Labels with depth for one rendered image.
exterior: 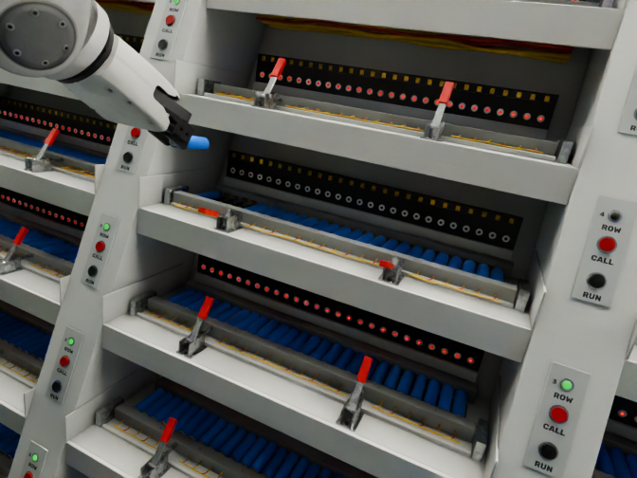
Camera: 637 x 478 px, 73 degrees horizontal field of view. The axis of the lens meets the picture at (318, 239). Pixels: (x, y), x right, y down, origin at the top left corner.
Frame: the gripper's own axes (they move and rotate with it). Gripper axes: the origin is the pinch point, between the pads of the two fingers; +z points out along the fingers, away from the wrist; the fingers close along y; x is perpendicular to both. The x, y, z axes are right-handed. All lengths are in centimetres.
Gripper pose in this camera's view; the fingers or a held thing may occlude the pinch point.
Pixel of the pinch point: (171, 130)
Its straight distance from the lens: 59.5
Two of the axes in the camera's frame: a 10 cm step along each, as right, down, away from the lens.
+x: 3.4, -9.2, 1.8
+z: 2.6, 2.8, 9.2
